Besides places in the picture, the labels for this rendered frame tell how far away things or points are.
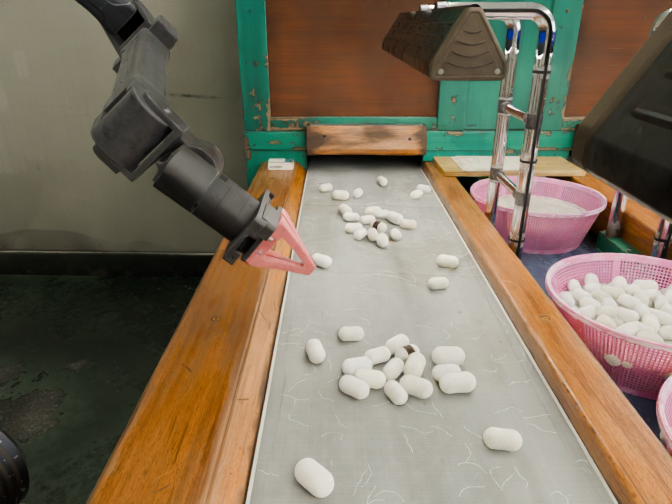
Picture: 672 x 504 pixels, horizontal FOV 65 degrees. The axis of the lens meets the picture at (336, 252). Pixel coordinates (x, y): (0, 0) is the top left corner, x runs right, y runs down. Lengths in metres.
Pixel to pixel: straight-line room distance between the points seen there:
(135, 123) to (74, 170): 1.99
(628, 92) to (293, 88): 1.19
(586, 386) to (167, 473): 0.40
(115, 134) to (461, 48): 0.36
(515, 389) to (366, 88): 0.94
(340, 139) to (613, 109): 1.13
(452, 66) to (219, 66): 1.74
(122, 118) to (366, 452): 0.40
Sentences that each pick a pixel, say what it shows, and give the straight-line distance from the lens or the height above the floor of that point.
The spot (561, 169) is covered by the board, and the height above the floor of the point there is 0.78.
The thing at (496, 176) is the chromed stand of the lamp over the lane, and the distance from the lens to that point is 1.00.
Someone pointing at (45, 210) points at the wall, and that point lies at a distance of 2.70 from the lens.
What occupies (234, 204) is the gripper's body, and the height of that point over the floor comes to 0.91.
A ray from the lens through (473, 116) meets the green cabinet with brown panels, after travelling 1.42.
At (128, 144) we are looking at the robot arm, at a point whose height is 0.98.
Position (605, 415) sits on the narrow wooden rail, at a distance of 0.56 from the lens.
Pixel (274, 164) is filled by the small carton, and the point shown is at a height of 0.78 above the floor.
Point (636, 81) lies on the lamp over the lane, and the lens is 0.23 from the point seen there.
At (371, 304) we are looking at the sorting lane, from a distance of 0.73.
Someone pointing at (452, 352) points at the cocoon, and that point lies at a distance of 0.61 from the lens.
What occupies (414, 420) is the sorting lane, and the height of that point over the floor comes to 0.74.
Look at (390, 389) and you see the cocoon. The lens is 0.55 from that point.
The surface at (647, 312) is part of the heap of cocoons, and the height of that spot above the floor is 0.74.
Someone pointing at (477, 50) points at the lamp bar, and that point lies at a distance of 0.59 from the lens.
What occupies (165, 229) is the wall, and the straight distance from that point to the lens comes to 2.50.
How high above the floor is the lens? 1.10
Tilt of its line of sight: 24 degrees down
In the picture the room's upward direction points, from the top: straight up
